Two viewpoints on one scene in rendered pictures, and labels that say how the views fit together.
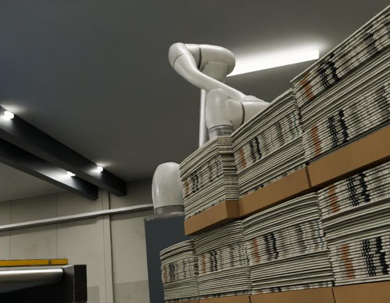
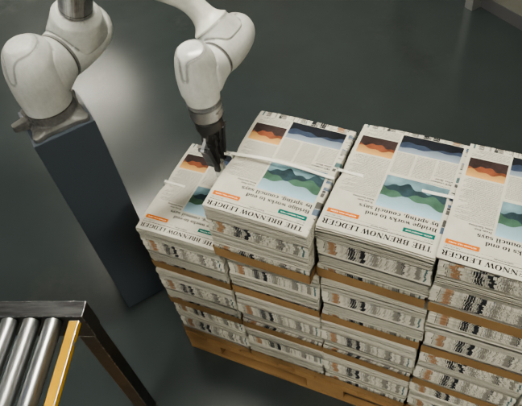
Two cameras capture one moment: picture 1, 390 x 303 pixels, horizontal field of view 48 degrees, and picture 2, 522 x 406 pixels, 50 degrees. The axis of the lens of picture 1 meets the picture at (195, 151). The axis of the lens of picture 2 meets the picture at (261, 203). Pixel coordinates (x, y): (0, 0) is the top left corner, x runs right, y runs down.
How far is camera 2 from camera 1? 1.62 m
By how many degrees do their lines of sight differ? 74
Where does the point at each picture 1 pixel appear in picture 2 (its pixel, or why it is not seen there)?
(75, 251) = not seen: outside the picture
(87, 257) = not seen: outside the picture
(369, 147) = (496, 325)
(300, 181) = (415, 302)
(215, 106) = (206, 86)
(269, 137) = (383, 261)
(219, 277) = (272, 287)
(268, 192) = (369, 287)
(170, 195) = (57, 100)
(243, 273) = (313, 301)
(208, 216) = (273, 268)
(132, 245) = not seen: outside the picture
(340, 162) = (465, 316)
